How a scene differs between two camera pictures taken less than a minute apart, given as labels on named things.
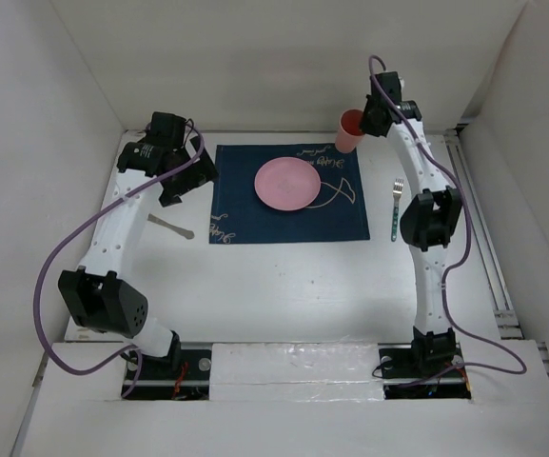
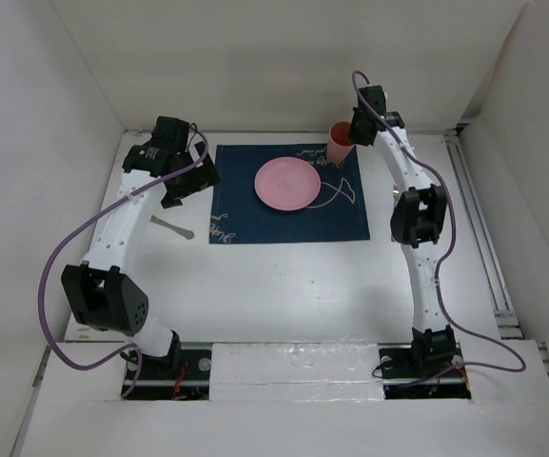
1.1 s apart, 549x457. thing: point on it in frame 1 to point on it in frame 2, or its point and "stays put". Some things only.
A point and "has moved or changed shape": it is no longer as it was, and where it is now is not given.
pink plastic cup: x=349 y=133 has moved or changed shape
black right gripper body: x=366 y=122 to x=355 y=133
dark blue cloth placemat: x=338 y=213 stays put
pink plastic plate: x=287 y=184 stays put
